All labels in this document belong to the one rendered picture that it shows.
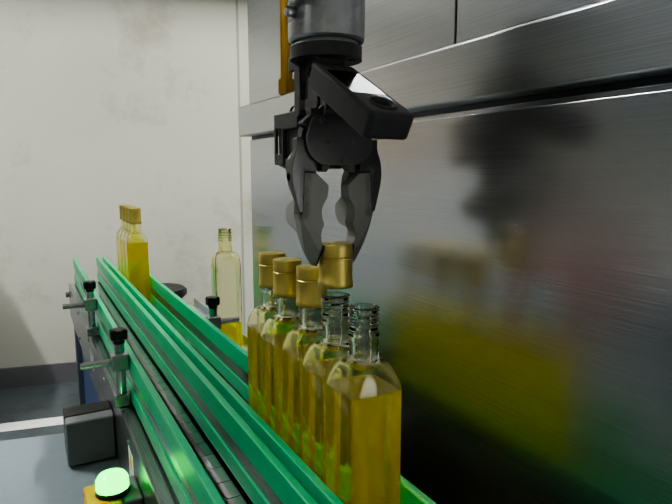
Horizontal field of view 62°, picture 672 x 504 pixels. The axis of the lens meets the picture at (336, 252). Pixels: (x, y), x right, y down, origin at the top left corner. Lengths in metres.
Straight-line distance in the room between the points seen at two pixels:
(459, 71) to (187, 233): 3.14
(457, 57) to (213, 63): 3.14
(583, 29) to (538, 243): 0.18
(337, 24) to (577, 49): 0.21
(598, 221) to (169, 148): 3.28
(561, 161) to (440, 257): 0.18
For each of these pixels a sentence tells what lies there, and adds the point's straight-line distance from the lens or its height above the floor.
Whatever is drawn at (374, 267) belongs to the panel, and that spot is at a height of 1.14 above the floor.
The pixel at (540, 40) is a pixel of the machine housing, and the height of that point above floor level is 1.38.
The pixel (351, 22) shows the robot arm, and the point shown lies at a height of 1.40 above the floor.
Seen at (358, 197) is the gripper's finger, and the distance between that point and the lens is 0.57.
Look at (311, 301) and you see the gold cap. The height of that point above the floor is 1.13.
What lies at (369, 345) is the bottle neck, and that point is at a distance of 0.52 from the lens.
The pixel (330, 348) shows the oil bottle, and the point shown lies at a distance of 0.57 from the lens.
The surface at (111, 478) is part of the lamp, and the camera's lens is 0.88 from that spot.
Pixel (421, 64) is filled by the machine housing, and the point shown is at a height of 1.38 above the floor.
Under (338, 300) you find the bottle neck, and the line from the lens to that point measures 0.56.
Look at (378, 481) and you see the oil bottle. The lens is 0.56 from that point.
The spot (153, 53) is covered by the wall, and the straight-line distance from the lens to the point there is 3.69.
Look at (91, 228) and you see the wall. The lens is 3.66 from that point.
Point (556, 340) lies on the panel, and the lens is 0.52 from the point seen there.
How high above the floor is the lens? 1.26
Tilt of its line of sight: 8 degrees down
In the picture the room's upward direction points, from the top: straight up
